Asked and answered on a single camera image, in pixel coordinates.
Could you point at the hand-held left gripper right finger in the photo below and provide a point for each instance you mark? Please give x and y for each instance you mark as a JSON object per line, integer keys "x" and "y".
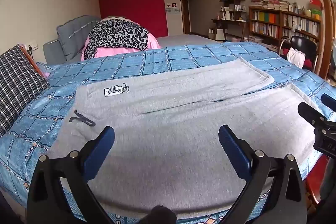
{"x": 233, "y": 153}

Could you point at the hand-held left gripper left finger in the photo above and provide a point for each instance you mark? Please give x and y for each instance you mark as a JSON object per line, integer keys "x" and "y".
{"x": 101, "y": 151}

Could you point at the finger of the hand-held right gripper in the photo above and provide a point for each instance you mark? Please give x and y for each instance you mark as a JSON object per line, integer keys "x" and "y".
{"x": 330, "y": 102}
{"x": 311, "y": 115}

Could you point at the grey pants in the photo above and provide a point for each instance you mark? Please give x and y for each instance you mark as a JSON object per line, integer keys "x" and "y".
{"x": 168, "y": 132}

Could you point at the white bag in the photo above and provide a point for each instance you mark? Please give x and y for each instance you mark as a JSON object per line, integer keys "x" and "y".
{"x": 296, "y": 57}

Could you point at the black chair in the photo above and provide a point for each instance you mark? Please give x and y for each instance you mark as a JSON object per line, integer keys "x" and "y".
{"x": 305, "y": 44}

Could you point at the pile of books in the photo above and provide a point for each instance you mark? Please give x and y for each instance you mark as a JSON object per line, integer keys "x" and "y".
{"x": 262, "y": 43}

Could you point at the wooden bookshelf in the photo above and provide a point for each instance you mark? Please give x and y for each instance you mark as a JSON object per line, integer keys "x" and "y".
{"x": 279, "y": 26}

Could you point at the pink blanket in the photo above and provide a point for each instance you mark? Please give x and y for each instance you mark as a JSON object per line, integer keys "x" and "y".
{"x": 118, "y": 52}

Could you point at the red box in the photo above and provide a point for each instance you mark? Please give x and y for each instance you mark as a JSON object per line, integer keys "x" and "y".
{"x": 316, "y": 3}

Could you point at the black white plaid pillow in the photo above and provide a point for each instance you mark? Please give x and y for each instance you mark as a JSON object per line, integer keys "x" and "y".
{"x": 18, "y": 82}

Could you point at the blue patterned bedsheet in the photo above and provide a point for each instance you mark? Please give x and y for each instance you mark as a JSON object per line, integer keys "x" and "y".
{"x": 183, "y": 56}

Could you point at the orange-edged pillow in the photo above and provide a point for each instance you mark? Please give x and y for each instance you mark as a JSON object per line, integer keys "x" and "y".
{"x": 34, "y": 62}

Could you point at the stack of books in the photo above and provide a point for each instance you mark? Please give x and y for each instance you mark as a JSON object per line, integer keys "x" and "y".
{"x": 270, "y": 3}

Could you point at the leopard print cloth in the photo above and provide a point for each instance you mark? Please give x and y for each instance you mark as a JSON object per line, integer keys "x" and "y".
{"x": 118, "y": 33}

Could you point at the grey padded headboard cushion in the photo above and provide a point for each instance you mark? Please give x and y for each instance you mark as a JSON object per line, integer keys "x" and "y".
{"x": 74, "y": 35}

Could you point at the dark wooden desk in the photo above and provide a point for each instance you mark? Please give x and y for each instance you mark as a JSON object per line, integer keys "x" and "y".
{"x": 231, "y": 23}

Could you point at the small wooden desk shelf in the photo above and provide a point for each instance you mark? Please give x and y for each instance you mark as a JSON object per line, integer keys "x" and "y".
{"x": 233, "y": 7}

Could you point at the red upright panel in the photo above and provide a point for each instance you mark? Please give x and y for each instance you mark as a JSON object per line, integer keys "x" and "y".
{"x": 134, "y": 6}

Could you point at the dark wooden door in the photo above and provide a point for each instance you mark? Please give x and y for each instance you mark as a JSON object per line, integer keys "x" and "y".
{"x": 185, "y": 8}

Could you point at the white wall socket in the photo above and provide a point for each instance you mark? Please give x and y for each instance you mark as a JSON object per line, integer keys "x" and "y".
{"x": 32, "y": 46}

